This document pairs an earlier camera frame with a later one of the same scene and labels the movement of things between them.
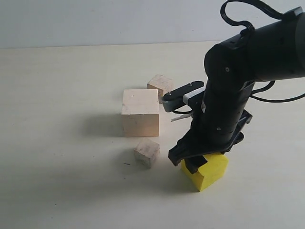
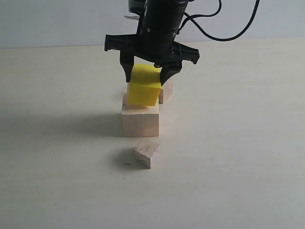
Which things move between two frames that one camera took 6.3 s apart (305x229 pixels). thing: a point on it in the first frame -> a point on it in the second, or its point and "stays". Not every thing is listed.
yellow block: [209, 173] -> [144, 88]
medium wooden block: [162, 83] stays
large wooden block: [140, 112] stays
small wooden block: [147, 152] stays
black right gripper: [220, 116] -> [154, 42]
